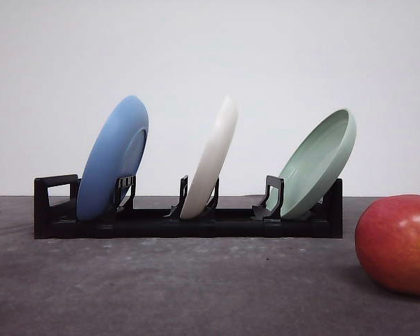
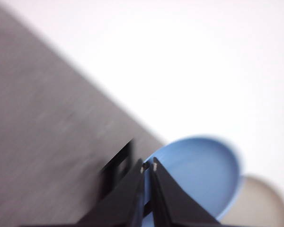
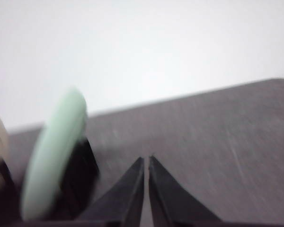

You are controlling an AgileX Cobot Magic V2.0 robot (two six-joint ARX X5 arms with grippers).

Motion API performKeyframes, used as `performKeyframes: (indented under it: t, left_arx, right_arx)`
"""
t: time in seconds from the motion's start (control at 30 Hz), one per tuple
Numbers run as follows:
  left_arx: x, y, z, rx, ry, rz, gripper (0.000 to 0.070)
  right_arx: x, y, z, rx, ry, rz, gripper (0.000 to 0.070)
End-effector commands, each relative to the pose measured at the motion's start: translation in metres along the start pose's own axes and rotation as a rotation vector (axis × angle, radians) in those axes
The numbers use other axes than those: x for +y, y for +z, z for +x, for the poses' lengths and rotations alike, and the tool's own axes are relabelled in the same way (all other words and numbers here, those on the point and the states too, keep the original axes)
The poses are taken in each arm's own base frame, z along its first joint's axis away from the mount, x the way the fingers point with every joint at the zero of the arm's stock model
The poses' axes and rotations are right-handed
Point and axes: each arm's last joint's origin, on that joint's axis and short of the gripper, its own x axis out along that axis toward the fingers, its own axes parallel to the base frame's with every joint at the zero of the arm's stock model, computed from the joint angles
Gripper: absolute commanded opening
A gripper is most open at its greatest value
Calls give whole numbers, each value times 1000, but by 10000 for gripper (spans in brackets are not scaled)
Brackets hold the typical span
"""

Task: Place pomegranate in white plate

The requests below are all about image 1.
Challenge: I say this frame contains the white plate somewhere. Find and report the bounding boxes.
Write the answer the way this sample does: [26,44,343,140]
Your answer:
[180,96,238,220]

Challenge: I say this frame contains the red pomegranate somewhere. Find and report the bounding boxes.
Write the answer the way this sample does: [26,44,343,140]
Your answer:
[355,194,420,295]

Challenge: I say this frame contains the blue plate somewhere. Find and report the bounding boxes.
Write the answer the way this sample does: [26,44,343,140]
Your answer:
[76,95,149,221]

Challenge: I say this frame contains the green plate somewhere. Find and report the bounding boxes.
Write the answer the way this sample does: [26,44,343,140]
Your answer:
[268,108,356,220]

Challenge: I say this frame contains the black plastic dish rack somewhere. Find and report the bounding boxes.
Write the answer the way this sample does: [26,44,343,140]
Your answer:
[34,174,343,239]

